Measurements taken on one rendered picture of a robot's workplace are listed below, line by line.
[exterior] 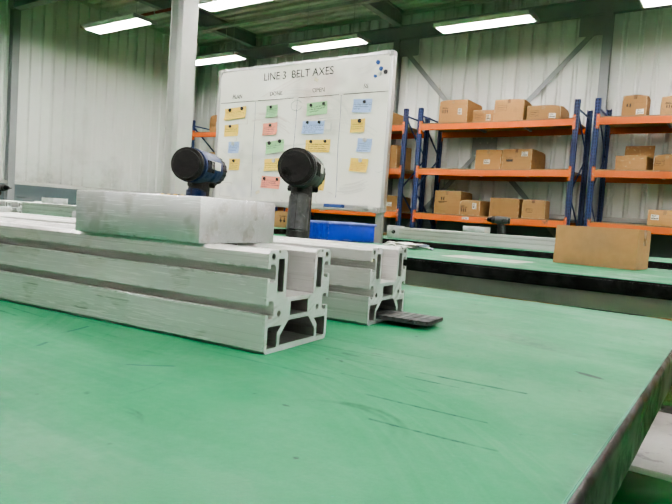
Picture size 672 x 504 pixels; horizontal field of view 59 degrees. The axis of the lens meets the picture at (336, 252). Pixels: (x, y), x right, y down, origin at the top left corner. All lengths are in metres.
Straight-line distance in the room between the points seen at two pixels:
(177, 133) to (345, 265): 8.62
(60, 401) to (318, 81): 3.82
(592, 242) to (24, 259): 2.09
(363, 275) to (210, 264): 0.19
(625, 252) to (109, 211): 2.08
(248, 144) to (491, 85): 8.07
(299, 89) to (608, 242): 2.46
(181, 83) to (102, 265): 8.80
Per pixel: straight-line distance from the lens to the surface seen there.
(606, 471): 0.37
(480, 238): 4.22
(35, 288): 0.70
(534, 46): 11.89
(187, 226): 0.53
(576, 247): 2.48
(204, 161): 1.05
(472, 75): 12.11
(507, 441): 0.35
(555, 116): 10.45
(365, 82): 3.90
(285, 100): 4.26
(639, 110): 10.24
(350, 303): 0.66
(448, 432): 0.35
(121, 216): 0.58
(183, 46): 9.50
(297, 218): 0.93
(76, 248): 0.66
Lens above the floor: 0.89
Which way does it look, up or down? 3 degrees down
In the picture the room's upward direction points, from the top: 4 degrees clockwise
